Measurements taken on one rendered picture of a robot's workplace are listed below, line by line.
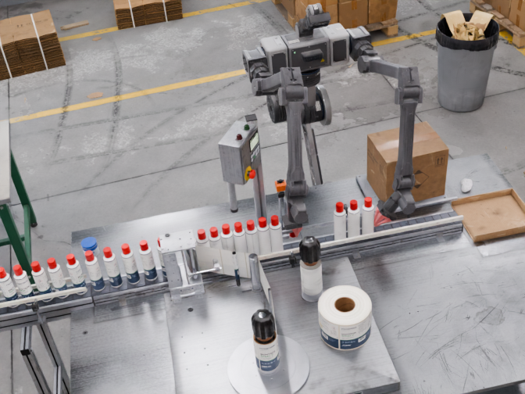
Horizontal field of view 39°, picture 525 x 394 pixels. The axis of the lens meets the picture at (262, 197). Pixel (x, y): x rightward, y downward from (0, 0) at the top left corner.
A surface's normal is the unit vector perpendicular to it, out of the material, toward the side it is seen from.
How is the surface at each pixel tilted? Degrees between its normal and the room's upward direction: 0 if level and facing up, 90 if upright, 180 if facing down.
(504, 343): 0
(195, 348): 0
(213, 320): 0
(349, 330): 90
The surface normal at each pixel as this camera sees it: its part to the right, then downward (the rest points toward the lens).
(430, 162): 0.26, 0.60
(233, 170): -0.40, 0.61
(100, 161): -0.08, -0.77
